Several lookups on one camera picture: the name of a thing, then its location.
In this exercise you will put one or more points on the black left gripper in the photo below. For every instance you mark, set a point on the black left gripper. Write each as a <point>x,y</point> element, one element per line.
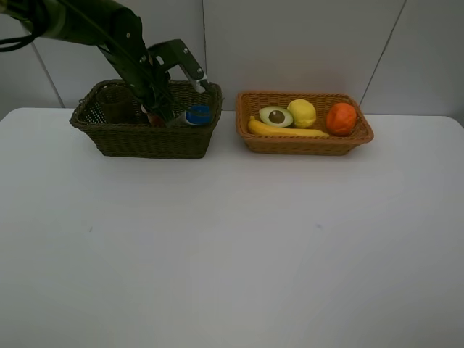
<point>139,74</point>

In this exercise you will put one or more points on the pink bottle white cap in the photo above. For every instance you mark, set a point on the pink bottle white cap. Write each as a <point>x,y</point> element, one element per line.
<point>153,119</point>

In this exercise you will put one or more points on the translucent pink plastic cup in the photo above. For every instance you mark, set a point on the translucent pink plastic cup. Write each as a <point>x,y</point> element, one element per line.
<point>118,105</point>

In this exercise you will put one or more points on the white bottle blue cap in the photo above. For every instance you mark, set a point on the white bottle blue cap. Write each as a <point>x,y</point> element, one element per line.
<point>197,115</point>

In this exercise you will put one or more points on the yellow banana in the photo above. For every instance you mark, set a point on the yellow banana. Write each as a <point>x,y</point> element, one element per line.
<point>260,129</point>

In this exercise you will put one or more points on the halved avocado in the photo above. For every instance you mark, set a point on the halved avocado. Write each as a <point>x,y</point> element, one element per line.
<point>276,116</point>

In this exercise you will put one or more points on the yellow lemon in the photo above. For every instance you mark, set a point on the yellow lemon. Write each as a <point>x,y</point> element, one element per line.
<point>303,112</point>

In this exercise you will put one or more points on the orange tangerine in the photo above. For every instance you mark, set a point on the orange tangerine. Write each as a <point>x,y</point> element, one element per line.
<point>341,119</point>

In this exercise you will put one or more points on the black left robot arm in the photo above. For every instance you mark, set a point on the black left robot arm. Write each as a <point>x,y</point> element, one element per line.
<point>117,33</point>

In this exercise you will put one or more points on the dark brown wicker basket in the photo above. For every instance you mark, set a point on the dark brown wicker basket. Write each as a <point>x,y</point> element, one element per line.
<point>142,139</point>

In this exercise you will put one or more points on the orange wicker basket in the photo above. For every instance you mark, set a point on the orange wicker basket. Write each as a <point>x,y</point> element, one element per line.
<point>249,103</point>

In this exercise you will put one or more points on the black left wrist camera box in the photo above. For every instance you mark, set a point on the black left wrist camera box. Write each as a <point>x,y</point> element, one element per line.
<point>181,61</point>

